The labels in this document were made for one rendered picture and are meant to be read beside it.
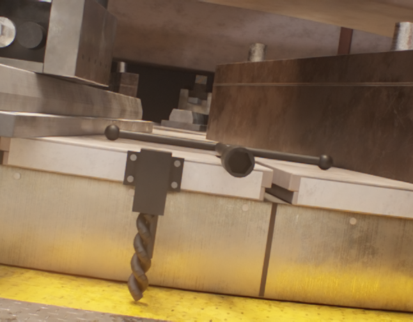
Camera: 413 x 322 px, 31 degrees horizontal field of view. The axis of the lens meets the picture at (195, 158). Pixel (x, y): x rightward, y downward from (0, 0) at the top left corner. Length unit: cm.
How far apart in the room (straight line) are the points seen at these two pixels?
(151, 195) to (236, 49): 528
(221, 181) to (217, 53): 510
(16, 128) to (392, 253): 95
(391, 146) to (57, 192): 99
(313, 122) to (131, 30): 428
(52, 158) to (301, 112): 127
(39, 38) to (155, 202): 63
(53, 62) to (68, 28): 9
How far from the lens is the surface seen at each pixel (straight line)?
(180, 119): 602
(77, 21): 193
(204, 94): 739
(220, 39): 682
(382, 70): 236
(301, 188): 178
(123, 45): 680
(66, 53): 193
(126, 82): 590
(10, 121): 158
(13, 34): 205
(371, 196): 185
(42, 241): 181
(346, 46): 636
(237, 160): 166
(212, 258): 179
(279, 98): 299
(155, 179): 155
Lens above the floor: 40
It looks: 3 degrees down
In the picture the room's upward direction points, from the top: 8 degrees clockwise
